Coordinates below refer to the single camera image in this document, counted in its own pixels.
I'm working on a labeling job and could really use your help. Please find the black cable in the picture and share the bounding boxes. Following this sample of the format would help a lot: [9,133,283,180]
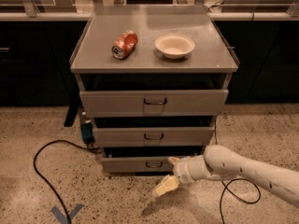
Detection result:
[33,139,103,224]
[213,121,262,224]

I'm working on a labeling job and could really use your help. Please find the white paper bowl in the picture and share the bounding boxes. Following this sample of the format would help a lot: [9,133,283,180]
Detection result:
[155,35,195,60]

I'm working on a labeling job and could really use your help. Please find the blue power adapter box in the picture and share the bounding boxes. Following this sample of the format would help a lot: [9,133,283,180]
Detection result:
[80,122,94,144]

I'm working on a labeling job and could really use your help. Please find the grey drawer cabinet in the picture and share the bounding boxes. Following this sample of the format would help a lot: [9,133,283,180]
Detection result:
[71,6,238,160]

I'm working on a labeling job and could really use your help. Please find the dark counter cabinets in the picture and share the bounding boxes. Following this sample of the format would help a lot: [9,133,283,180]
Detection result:
[0,21,299,105]

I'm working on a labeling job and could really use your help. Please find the grey bottom drawer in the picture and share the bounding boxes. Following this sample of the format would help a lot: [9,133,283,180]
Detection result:
[101,156,173,173]

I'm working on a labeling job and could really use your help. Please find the black cable on right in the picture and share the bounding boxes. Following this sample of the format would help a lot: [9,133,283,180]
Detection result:
[213,121,262,224]

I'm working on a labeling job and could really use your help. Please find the grey top drawer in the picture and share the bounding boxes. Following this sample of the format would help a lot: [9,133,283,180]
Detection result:
[80,90,228,118]

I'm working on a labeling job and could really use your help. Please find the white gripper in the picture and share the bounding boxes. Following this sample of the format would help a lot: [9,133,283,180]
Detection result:
[152,155,208,197]

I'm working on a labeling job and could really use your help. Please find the grey drawer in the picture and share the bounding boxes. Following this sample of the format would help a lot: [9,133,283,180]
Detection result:
[101,156,173,173]
[80,90,228,118]
[93,127,214,147]

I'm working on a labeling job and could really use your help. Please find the blue tape floor mark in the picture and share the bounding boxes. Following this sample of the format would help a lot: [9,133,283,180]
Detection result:
[50,203,84,224]

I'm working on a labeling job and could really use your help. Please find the black cable on left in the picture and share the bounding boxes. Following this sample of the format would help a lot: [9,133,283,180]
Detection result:
[33,139,103,224]

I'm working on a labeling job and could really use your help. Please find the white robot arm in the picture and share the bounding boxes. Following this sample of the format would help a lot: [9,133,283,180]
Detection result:
[152,145,299,207]

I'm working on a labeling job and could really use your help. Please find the crushed orange soda can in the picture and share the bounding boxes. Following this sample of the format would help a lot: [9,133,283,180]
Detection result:
[111,30,138,59]

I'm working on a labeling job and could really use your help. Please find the grey middle drawer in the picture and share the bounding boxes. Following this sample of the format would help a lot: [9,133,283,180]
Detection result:
[93,127,214,147]

